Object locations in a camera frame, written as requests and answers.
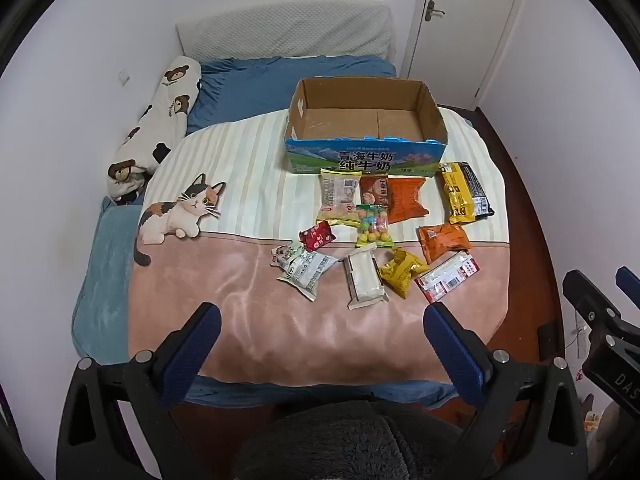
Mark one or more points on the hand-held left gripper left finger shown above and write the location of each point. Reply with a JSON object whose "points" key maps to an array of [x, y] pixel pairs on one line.
{"points": [[192, 347]]}

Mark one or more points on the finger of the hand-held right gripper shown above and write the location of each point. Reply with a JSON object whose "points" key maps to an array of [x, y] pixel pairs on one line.
{"points": [[629, 285], [590, 300]]}

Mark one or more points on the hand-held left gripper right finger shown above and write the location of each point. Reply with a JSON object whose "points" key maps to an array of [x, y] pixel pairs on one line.
{"points": [[452, 350]]}

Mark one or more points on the colourful candy ball bag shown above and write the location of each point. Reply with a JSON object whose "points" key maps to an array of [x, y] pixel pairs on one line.
{"points": [[374, 227]]}

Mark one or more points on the large orange snack packet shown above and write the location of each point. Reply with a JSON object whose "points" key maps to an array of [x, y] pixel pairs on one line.
{"points": [[407, 200]]}

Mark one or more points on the yellow and black snack packet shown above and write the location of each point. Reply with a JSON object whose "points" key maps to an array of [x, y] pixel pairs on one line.
{"points": [[465, 192]]}

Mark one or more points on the pale yellow bread packet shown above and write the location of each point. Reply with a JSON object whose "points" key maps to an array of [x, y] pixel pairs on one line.
{"points": [[340, 197]]}

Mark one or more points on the cardboard box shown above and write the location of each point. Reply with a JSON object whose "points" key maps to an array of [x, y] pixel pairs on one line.
{"points": [[350, 160]]}

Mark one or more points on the white and red snack packet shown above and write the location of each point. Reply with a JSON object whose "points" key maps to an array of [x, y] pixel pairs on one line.
{"points": [[447, 277]]}

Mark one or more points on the cat print striped blanket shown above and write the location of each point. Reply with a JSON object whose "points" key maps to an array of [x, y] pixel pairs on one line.
{"points": [[250, 285]]}

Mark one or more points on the small orange snack packet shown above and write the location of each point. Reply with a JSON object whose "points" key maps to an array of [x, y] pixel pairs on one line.
{"points": [[445, 242]]}

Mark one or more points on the cream white snack packet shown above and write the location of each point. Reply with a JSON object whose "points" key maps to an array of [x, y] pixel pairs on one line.
{"points": [[365, 277]]}

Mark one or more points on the white and green snack packet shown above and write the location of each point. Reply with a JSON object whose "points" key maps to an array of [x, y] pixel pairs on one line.
{"points": [[286, 252]]}

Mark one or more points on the white barcode snack packet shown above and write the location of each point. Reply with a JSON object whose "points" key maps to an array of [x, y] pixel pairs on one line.
{"points": [[309, 272]]}

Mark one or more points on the grey fleece clothing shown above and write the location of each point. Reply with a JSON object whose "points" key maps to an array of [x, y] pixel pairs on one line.
{"points": [[350, 445]]}

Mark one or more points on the small red snack packet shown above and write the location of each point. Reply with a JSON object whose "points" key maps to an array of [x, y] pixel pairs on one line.
{"points": [[316, 236]]}

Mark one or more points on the brown snack packet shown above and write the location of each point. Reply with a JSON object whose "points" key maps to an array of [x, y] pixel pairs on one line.
{"points": [[375, 190]]}

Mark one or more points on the bear print long pillow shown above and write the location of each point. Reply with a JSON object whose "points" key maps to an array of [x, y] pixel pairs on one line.
{"points": [[160, 120]]}

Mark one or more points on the blue quilt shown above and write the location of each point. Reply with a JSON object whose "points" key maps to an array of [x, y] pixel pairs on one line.
{"points": [[250, 85]]}

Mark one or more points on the white door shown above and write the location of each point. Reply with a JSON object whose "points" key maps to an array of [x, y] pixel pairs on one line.
{"points": [[470, 35]]}

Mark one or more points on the white quilted headboard cushion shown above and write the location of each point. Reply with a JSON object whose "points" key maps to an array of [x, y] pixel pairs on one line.
{"points": [[285, 32]]}

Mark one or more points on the white wall charger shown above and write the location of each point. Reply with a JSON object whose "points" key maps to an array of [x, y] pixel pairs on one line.
{"points": [[580, 332]]}

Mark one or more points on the white wall socket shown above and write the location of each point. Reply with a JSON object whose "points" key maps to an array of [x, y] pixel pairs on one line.
{"points": [[124, 77]]}

